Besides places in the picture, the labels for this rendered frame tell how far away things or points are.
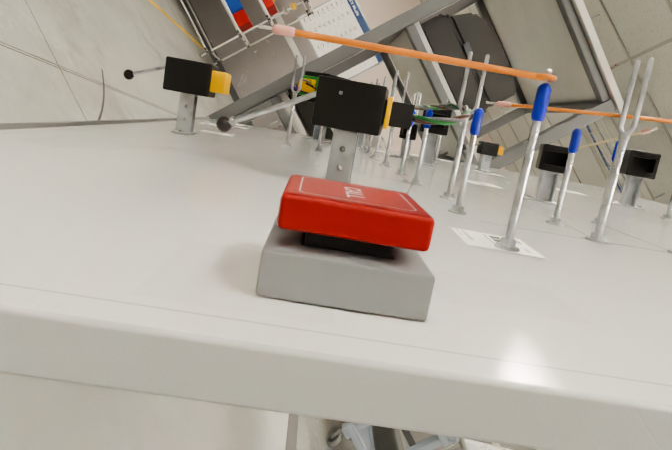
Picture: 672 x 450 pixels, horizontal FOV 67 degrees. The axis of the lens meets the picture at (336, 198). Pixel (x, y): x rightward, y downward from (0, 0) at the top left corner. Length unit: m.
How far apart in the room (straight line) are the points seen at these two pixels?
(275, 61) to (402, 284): 8.11
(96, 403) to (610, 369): 0.48
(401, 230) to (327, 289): 0.03
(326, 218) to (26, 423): 0.38
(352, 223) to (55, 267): 0.09
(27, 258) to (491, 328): 0.15
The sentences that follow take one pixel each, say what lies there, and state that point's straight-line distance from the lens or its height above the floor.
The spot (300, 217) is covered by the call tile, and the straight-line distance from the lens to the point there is 0.16.
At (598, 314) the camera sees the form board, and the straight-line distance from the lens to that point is 0.24.
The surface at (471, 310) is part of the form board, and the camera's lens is 0.19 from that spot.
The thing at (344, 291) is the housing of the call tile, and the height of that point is 1.10.
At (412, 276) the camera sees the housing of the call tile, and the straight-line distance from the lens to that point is 0.16.
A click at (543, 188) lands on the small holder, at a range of 0.70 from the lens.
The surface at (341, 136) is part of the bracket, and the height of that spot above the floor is 1.12.
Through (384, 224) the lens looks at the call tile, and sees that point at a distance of 0.16.
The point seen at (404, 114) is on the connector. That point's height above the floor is 1.18.
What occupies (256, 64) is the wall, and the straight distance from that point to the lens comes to 8.29.
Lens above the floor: 1.12
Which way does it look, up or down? 3 degrees down
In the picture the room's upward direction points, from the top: 63 degrees clockwise
